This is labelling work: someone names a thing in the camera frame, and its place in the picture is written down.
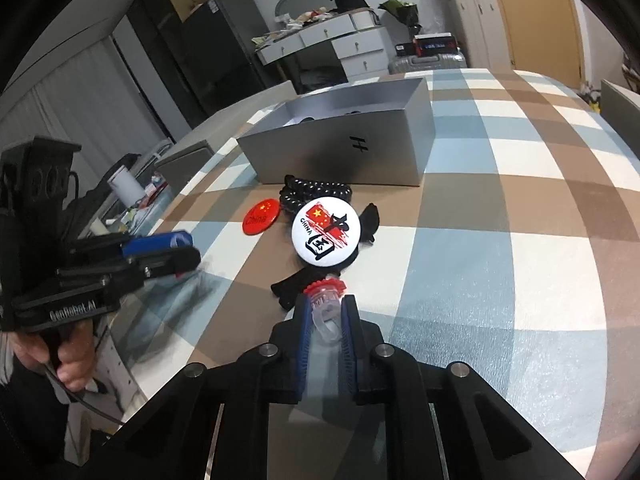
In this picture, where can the white suitcase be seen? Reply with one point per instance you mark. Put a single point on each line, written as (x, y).
(475, 30)

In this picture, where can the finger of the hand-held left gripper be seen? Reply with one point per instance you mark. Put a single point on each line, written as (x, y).
(167, 259)
(155, 243)

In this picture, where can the person's left hand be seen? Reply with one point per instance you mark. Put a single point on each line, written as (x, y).
(70, 367)

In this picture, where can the small clear bottle red cap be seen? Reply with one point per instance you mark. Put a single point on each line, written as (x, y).
(325, 305)

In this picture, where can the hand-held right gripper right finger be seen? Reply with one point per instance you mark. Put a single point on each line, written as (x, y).
(348, 345)

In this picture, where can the dark wardrobe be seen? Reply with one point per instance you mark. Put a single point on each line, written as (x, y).
(200, 60)

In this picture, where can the silver suitcase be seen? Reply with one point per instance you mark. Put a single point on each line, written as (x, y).
(425, 62)

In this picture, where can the white desk with drawers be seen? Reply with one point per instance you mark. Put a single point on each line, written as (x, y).
(350, 50)

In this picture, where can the silver cardboard box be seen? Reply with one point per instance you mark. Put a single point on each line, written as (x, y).
(325, 155)

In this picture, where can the white round badge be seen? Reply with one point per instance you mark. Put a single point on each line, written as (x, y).
(325, 232)

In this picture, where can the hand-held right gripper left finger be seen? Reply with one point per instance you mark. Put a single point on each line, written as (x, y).
(301, 340)

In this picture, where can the green and black bouquet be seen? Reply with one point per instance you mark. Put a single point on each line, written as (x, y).
(400, 7)

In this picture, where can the grey bed end board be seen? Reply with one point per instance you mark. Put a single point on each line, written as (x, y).
(620, 102)

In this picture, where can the white cylindrical container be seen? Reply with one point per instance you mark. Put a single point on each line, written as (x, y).
(125, 182)

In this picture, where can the wooden door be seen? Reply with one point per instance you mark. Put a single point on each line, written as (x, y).
(540, 20)

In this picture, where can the small black box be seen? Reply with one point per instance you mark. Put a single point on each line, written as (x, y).
(404, 50)

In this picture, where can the pile of desk clutter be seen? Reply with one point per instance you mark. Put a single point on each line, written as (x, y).
(300, 17)

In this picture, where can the white curtain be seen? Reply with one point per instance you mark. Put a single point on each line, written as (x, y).
(90, 105)

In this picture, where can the black box with red stripe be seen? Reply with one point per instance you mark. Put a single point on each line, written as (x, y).
(435, 46)

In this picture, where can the white pegboard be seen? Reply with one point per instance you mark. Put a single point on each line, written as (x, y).
(117, 375)

